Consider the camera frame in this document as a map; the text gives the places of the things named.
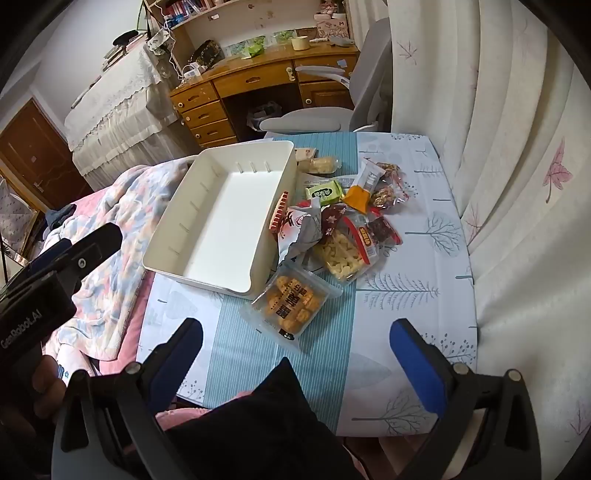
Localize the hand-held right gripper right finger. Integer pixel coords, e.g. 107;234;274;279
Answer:
389;318;542;480

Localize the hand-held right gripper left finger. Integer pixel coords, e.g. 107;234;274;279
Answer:
51;318;204;480

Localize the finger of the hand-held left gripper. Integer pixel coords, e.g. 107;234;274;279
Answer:
53;223;124;292
27;237;75;278

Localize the clear bag of pale puffs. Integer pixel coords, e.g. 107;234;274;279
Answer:
310;215;384;284

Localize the dark dried fruit packet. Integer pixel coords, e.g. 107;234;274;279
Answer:
365;215;403;254

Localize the orange biscuit packet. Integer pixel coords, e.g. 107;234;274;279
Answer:
250;268;343;355

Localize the white plastic bin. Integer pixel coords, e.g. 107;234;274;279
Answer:
142;140;296;298

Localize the dark red star packet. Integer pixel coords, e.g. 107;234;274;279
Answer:
321;203;358;238

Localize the white red snack bag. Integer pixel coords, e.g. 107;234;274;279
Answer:
276;199;331;267

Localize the red striped white packet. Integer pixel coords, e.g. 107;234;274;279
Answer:
267;191;291;233

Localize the orange and white bar wrapper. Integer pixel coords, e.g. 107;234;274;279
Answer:
342;157;386;213

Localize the green snack packet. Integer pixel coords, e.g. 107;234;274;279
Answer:
304;179;346;207

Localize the pale cookie packet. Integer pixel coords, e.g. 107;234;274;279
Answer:
299;156;343;176

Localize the person's left hand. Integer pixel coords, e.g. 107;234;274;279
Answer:
0;353;68;444

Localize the floral blanket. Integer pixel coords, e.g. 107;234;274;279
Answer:
41;157;204;361

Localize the dark blue garment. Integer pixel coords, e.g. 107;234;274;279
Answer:
44;205;77;229

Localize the patterned storage bag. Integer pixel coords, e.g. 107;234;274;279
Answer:
0;178;40;259

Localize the pink bed sheet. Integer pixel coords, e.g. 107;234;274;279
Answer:
44;194;213;416

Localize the tree print tablecloth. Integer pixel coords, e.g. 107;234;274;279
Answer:
136;131;481;437

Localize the brown wooden door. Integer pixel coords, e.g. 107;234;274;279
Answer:
0;98;95;210

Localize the white lace cover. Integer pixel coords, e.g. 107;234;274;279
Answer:
64;44;204;192

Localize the cream leaf print curtain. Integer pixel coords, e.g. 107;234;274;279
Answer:
346;0;591;480

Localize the black flat item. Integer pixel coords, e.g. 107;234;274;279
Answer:
112;30;146;47

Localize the grey plastic trash bag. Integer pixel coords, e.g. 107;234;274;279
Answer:
247;104;282;132

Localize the dark floral bag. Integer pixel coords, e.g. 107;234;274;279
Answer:
187;39;226;68

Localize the wooden desk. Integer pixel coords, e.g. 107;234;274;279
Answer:
168;44;361;151

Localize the row of books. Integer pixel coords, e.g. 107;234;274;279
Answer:
161;0;218;19

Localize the grey office chair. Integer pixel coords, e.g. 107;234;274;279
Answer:
259;17;393;136

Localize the pink patterned box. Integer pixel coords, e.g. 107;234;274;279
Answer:
314;9;349;40

